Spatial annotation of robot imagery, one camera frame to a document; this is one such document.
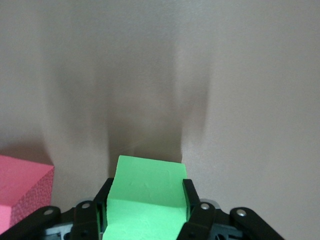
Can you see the green foam block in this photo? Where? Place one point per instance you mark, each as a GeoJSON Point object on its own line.
{"type": "Point", "coordinates": [150, 180]}

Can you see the brown table mat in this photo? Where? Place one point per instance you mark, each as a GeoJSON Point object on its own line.
{"type": "Point", "coordinates": [160, 50]}

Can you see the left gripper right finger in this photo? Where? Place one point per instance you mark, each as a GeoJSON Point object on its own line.
{"type": "Point", "coordinates": [202, 222]}

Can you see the bright red foam block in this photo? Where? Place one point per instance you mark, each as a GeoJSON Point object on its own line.
{"type": "Point", "coordinates": [20, 175]}

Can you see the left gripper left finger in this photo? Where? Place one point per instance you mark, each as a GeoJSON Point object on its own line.
{"type": "Point", "coordinates": [85, 220]}

